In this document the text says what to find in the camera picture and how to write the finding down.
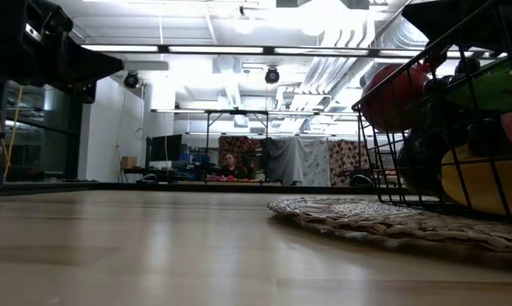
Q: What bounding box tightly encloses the silver ventilation duct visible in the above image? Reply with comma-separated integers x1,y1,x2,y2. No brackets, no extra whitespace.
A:
360,16,427,86

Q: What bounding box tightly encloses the green bean bunch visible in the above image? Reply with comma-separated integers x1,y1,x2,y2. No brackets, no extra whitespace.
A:
446,58,512,112

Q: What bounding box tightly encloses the yellow starfruit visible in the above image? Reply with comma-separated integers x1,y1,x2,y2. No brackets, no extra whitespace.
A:
440,143,512,218

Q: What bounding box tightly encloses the person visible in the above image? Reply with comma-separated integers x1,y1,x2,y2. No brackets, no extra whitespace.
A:
218,152,245,183

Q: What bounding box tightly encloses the white patterned cloth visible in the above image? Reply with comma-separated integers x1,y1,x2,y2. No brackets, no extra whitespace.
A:
296,136,332,186

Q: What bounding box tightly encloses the grey cloth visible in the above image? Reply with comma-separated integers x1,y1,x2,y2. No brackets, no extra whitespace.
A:
262,136,302,184

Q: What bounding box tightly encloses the yellow extension cable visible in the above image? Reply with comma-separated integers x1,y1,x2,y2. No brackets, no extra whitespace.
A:
0,78,27,179

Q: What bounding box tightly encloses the black metal rack frame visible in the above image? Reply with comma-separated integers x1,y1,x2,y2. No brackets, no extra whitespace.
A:
204,109,270,184

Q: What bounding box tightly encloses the black aluminium table frame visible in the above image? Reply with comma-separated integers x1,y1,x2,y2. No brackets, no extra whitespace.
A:
0,181,367,195

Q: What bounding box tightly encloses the red-brown patterned cloth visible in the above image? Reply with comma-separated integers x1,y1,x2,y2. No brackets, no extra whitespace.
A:
217,135,264,171

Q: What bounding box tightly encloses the dark green round fruit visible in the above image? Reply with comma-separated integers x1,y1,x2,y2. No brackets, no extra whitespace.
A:
396,127,448,197

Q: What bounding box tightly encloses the black wire basket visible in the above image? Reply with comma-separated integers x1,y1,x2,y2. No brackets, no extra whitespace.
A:
351,0,512,226

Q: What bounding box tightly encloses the brown spotted cloth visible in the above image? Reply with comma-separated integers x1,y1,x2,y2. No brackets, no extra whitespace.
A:
327,139,370,171

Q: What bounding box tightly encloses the black monitor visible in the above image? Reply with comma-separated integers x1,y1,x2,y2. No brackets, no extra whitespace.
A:
147,133,184,169

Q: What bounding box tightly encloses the red bell pepper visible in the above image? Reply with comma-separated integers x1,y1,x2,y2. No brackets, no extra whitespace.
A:
361,62,430,133

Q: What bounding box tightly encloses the long ceiling light bar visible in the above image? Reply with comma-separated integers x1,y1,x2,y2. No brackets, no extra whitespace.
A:
79,44,427,57

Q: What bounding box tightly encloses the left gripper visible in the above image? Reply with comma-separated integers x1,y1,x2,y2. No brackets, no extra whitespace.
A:
0,0,126,105

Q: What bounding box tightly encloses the round woven placemat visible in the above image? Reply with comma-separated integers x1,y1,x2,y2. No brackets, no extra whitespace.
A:
267,195,512,254

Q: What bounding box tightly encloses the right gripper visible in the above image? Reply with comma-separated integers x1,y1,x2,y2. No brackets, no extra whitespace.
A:
402,0,512,51

